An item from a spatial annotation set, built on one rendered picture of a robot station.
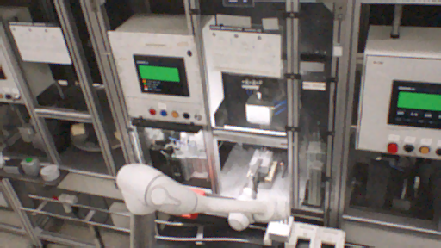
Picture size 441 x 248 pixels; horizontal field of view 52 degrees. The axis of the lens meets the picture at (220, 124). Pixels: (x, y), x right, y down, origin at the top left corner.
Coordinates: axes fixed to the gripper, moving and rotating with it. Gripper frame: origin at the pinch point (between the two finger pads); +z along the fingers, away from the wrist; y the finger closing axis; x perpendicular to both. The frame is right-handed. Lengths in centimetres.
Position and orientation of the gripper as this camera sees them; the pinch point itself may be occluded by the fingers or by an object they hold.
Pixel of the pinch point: (259, 166)
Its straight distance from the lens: 238.8
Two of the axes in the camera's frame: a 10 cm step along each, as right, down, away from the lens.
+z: 3.2, -5.9, 7.4
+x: -9.4, -1.1, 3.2
